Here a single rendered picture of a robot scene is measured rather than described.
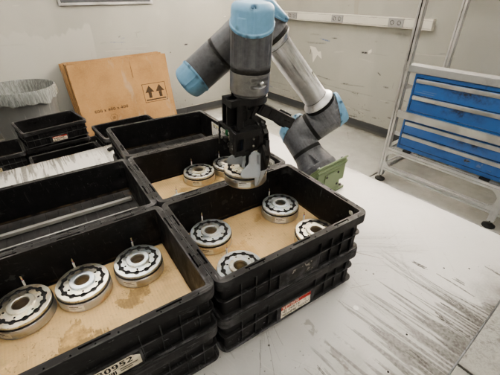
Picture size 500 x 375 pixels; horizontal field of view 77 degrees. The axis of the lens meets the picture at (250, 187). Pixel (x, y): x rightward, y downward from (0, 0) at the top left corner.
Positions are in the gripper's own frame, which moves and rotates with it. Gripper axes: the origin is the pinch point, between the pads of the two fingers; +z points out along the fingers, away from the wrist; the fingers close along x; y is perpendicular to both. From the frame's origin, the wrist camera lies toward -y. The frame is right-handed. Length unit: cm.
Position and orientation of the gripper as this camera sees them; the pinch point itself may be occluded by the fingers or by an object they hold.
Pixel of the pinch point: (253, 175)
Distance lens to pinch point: 74.2
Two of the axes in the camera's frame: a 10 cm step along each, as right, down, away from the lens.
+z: -0.4, 8.0, 6.0
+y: -8.4, 2.9, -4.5
